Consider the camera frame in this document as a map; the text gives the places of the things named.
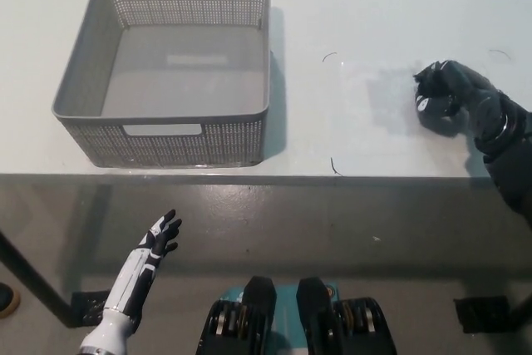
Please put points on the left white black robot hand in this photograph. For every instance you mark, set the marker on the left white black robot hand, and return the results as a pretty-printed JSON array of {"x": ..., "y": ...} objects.
[{"x": 135, "y": 284}]

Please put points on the black shoe with tan sole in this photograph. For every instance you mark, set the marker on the black shoe with tan sole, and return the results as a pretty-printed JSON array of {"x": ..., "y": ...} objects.
[{"x": 7, "y": 300}]

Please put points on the grey perforated plastic basket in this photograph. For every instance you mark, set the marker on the grey perforated plastic basket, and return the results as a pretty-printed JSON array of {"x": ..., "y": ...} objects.
[{"x": 183, "y": 80}]

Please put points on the black ribbed robot body block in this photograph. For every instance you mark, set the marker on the black ribbed robot body block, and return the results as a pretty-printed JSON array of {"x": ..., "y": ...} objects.
[
  {"x": 257, "y": 313},
  {"x": 320, "y": 317}
]

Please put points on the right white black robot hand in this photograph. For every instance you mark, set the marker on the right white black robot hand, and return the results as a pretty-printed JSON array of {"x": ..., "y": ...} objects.
[{"x": 461, "y": 97}]

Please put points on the clear plastic sheet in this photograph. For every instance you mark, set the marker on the clear plastic sheet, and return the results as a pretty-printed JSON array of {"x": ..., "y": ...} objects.
[{"x": 386, "y": 122}]

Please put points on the teal robot body plate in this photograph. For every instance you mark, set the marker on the teal robot body plate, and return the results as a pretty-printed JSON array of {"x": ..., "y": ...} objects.
[{"x": 287, "y": 313}]

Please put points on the black metal table leg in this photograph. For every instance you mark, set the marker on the black metal table leg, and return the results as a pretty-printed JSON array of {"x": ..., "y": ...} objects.
[{"x": 33, "y": 280}]

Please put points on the black table foot plate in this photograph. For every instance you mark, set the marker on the black table foot plate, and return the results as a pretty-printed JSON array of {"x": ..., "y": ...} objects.
[
  {"x": 482, "y": 313},
  {"x": 87, "y": 305}
]

